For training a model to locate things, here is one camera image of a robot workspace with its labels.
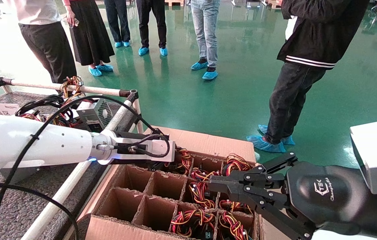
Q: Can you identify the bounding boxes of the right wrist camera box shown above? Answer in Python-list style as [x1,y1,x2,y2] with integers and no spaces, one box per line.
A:
[350,121,377,195]

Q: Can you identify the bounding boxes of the top centre wire bundle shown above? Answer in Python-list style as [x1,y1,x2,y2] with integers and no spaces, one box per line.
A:
[190,168,221,183]

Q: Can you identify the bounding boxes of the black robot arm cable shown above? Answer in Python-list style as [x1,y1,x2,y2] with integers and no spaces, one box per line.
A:
[0,95,172,240]

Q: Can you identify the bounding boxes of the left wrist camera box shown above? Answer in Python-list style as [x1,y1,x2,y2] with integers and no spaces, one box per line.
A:
[119,138,176,164]

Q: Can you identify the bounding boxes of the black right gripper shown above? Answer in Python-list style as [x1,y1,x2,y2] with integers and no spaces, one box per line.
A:
[208,151,377,240]

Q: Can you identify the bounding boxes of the grey power supply honeycomb vent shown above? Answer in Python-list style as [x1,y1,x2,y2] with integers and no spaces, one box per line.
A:
[15,76,114,132]

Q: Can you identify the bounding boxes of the person in black striped jacket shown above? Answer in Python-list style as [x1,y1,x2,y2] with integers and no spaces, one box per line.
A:
[246,0,370,154]

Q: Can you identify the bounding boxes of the cardboard box with dividers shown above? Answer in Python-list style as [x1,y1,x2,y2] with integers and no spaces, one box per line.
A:
[75,126,295,240]

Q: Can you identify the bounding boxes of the person in black trousers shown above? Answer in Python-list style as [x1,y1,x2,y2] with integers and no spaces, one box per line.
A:
[104,0,132,48]
[136,0,169,56]

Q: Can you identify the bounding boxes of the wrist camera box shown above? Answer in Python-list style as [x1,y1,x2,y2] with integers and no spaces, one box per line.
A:
[350,121,377,195]
[119,138,176,164]

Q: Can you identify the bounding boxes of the person in black skirt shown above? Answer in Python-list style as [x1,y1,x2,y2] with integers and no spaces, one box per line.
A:
[63,0,116,77]

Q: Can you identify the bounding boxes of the person white shirt black trousers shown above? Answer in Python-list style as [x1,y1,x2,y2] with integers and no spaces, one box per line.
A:
[7,0,77,84]

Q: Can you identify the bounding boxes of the white pipe table frame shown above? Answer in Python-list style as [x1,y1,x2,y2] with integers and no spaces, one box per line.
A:
[0,77,144,240]

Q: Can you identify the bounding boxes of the person in blue jeans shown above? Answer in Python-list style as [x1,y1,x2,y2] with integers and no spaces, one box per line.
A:
[189,0,221,80]

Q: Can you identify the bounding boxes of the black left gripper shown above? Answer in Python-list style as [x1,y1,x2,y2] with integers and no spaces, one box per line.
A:
[112,131,177,172]

